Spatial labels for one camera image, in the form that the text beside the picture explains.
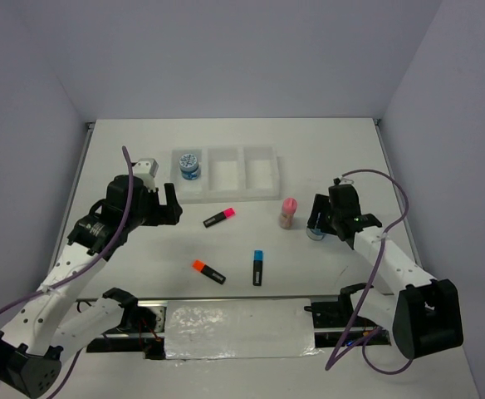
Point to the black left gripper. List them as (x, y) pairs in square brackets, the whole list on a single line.
[(167, 214)]

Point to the white three-compartment foam tray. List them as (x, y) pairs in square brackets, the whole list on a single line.
[(232, 173)]

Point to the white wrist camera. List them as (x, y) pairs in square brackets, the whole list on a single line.
[(146, 170), (341, 180)]

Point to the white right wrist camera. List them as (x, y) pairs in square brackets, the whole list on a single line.
[(341, 180)]

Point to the pink-lidded toothpick jar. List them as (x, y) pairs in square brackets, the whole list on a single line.
[(286, 218)]

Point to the blue paint jar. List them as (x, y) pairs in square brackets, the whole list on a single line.
[(314, 236), (189, 166)]

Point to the pink highlighter marker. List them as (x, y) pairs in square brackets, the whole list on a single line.
[(219, 217)]

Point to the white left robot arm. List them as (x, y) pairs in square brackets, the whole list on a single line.
[(36, 342)]

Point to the silver foil-covered base plate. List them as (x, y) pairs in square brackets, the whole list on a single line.
[(230, 329)]

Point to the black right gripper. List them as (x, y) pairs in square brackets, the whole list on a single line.
[(321, 204)]

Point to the blue highlighter marker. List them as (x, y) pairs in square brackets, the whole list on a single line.
[(257, 268)]

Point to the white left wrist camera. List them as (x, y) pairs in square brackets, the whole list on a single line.
[(146, 170)]

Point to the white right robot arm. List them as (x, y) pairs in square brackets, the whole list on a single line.
[(420, 312)]

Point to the orange highlighter marker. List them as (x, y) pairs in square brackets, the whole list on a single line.
[(209, 272)]

